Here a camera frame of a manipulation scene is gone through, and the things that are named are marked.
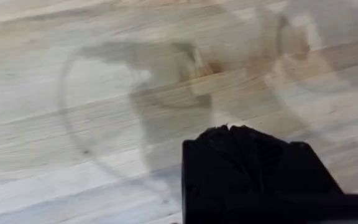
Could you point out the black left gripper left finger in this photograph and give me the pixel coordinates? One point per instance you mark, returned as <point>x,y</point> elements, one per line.
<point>207,174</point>

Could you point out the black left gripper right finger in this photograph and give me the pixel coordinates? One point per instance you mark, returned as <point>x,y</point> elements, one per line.
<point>269,168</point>

